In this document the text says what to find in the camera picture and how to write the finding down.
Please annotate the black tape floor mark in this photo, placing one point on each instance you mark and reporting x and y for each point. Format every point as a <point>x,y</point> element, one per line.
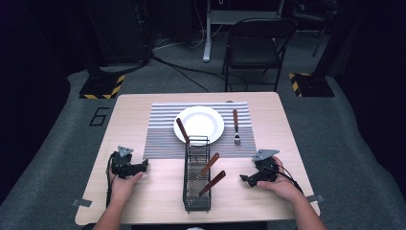
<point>98,116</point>

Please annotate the person's right hand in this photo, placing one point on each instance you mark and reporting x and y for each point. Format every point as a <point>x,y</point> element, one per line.
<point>284,185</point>

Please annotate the white round plate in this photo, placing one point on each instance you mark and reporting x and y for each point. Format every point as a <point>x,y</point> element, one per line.
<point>204,123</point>

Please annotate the grey striped placemat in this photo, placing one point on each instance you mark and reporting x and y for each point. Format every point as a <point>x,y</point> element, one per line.
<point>159,140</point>

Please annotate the grey tape strip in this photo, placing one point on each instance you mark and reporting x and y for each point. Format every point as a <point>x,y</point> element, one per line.
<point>81,202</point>
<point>316,198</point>

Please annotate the black folding chair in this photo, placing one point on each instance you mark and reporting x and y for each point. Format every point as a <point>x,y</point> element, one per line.
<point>252,52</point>

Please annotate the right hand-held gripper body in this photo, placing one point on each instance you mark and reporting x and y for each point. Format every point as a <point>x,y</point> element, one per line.
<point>266,166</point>

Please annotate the white desk frame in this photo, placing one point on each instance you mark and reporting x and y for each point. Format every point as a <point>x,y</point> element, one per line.
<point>209,28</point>

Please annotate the dark cabinet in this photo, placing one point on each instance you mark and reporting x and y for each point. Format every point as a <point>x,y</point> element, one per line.
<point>118,32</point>

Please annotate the yellow black striped stand base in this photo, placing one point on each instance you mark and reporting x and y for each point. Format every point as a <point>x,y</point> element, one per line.
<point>100,87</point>
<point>311,84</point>

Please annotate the person's left hand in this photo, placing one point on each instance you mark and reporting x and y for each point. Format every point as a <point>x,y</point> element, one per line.
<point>123,188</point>

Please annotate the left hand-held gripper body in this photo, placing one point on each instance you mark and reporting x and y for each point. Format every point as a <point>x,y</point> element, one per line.
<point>121,164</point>

